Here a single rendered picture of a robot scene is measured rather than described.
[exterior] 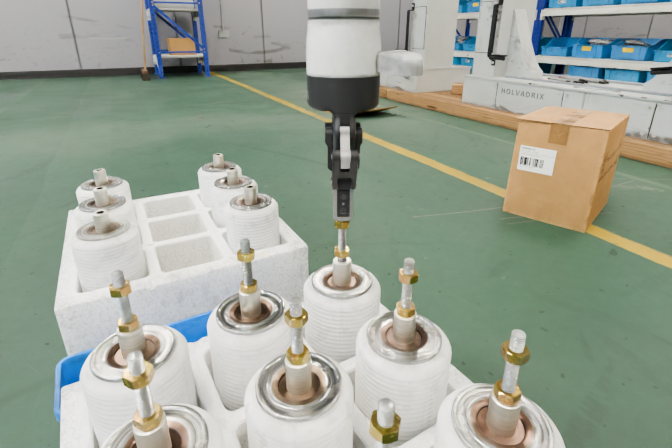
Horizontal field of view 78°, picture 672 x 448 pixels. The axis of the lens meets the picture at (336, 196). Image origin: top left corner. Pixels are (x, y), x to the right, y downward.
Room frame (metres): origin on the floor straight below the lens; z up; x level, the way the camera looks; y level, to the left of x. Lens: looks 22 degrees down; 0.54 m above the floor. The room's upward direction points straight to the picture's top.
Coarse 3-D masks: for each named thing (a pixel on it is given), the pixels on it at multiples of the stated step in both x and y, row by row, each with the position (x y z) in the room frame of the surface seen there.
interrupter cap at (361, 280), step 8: (352, 264) 0.47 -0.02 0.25; (320, 272) 0.45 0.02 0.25; (328, 272) 0.46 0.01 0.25; (352, 272) 0.46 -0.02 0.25; (360, 272) 0.45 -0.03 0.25; (368, 272) 0.45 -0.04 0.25; (312, 280) 0.43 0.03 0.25; (320, 280) 0.44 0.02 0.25; (328, 280) 0.44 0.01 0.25; (352, 280) 0.44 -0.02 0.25; (360, 280) 0.44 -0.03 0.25; (368, 280) 0.44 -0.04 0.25; (320, 288) 0.42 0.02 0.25; (328, 288) 0.42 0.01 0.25; (336, 288) 0.42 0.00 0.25; (344, 288) 0.42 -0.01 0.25; (352, 288) 0.42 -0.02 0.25; (360, 288) 0.42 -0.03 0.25; (368, 288) 0.42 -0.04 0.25; (328, 296) 0.40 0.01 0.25; (336, 296) 0.40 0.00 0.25; (344, 296) 0.40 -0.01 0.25; (352, 296) 0.40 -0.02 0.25
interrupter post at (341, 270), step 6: (336, 258) 0.44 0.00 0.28; (348, 258) 0.44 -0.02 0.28; (336, 264) 0.43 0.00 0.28; (342, 264) 0.43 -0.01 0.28; (348, 264) 0.43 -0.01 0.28; (336, 270) 0.43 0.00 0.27; (342, 270) 0.43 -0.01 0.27; (348, 270) 0.43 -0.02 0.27; (336, 276) 0.43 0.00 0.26; (342, 276) 0.43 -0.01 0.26; (348, 276) 0.43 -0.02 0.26; (336, 282) 0.43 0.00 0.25; (342, 282) 0.43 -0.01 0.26; (348, 282) 0.43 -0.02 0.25
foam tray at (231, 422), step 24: (384, 312) 0.47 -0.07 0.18; (192, 360) 0.38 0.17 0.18; (72, 384) 0.35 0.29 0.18; (456, 384) 0.35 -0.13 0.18; (72, 408) 0.31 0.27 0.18; (216, 408) 0.31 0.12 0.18; (240, 408) 0.31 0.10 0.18; (72, 432) 0.29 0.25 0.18; (240, 432) 0.30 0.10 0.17; (360, 432) 0.29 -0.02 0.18; (432, 432) 0.29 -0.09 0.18
